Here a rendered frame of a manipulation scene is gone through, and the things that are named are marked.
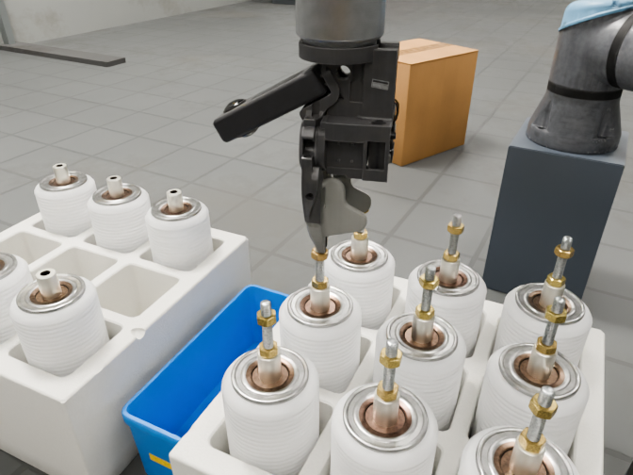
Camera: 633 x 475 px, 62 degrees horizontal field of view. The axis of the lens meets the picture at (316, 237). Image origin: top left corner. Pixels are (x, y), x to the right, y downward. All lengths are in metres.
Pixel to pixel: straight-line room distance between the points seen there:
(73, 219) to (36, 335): 0.33
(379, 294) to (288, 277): 0.43
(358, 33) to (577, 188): 0.62
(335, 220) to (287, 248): 0.67
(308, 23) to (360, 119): 0.09
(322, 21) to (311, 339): 0.32
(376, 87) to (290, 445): 0.34
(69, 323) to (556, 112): 0.80
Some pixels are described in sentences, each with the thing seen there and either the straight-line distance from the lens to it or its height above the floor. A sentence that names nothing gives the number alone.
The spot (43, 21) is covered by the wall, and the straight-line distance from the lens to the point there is 3.85.
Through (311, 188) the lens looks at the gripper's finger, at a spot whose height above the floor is 0.42.
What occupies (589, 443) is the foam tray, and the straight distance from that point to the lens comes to 0.63.
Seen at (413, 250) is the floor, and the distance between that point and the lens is 1.20.
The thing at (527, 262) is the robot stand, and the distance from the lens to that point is 1.06.
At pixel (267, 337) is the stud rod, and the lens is 0.49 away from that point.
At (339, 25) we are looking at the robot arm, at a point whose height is 0.56.
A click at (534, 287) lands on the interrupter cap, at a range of 0.69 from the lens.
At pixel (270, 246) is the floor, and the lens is 1.19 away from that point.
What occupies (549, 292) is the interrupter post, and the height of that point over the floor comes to 0.27.
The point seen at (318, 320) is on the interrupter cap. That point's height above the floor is 0.25.
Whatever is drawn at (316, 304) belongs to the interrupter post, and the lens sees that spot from 0.60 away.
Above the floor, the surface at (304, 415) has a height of 0.23.
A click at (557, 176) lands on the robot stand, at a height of 0.26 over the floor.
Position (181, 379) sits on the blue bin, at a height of 0.08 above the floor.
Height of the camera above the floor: 0.63
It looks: 31 degrees down
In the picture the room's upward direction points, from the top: straight up
